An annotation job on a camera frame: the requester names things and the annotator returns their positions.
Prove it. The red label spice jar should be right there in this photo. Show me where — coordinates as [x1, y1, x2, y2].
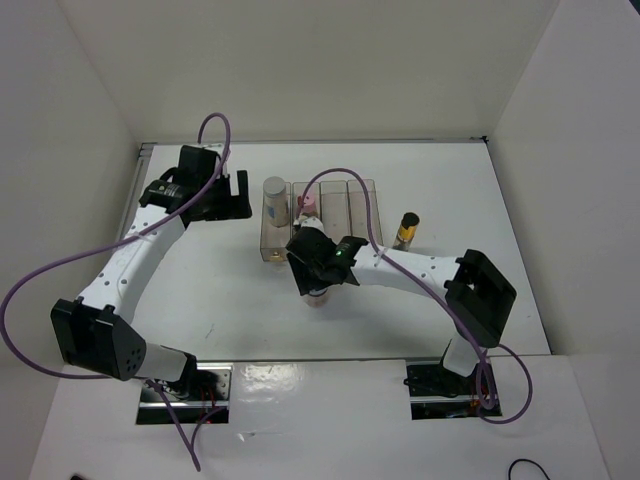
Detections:
[303, 288, 329, 308]

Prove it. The blue label spice bottle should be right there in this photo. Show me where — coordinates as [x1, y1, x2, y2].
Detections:
[263, 176, 289, 228]

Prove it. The pink cap spice bottle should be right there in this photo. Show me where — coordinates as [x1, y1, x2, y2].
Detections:
[296, 190, 320, 222]

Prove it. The black cap yellow bottle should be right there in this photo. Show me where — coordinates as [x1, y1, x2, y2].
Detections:
[392, 212, 420, 251]

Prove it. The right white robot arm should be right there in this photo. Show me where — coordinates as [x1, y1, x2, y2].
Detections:
[286, 226, 517, 393]

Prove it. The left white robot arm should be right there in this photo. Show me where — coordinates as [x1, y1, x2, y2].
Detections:
[51, 145, 252, 400]

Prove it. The clear organizer bin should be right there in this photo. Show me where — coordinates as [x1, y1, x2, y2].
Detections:
[290, 182, 322, 230]
[260, 179, 291, 263]
[320, 180, 351, 244]
[347, 179, 384, 246]

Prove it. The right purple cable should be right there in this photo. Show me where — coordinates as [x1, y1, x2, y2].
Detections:
[293, 166, 534, 426]

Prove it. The purple cable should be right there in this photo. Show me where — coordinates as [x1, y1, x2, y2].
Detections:
[293, 166, 534, 426]
[0, 113, 232, 472]

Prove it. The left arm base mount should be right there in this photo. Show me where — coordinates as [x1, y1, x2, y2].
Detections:
[136, 362, 233, 425]

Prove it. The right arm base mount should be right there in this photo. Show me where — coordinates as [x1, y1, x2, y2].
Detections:
[403, 362, 502, 420]

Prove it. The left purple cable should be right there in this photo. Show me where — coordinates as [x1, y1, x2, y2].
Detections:
[0, 113, 232, 472]

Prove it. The black cable on floor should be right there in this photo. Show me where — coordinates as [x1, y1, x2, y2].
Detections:
[508, 458, 552, 480]

